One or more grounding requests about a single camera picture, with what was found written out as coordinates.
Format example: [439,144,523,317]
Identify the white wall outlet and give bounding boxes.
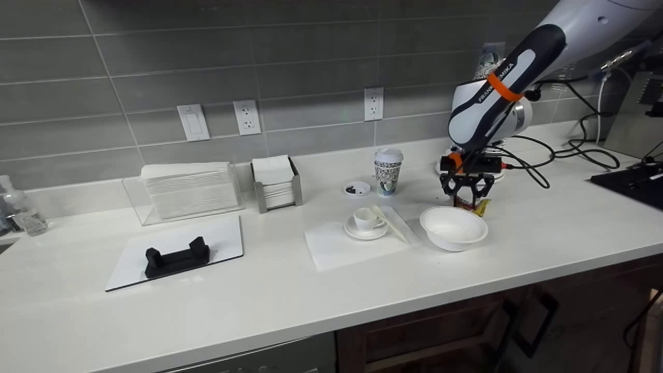
[363,86,385,125]
[232,98,262,137]

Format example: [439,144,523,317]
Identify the white napkin mat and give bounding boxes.
[303,205,423,273]

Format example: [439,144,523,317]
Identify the white teacup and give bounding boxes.
[350,205,389,234]

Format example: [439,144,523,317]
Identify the lidded patterned paper cup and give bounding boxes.
[373,146,405,202]

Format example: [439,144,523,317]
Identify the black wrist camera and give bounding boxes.
[462,156,503,175]

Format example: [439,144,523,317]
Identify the small white sauce dish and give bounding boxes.
[342,178,374,199]

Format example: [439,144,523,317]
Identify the white flat board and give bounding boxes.
[104,213,247,294]

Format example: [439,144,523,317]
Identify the black cabinet handle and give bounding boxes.
[513,289,561,359]

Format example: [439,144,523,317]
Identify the clear plastic bottle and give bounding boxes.
[0,173,49,238]

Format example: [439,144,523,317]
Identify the black plastic block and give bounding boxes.
[142,234,212,283]

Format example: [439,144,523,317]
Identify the white blank wall plate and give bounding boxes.
[173,101,212,144]

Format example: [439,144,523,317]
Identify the clear wrapped utensil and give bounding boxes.
[374,203,421,244]

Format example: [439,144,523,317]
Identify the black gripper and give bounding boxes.
[436,169,500,210]

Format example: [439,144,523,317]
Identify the clear acrylic box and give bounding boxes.
[123,159,245,228]

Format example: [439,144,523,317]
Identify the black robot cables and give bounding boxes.
[493,68,663,193]

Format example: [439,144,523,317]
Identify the black flat surface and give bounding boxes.
[588,156,663,213]

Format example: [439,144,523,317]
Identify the white bowl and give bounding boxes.
[419,205,491,253]

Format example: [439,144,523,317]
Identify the dark wood cabinet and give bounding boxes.
[335,256,663,373]

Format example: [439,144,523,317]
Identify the metal napkin holder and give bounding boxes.
[248,154,304,216]

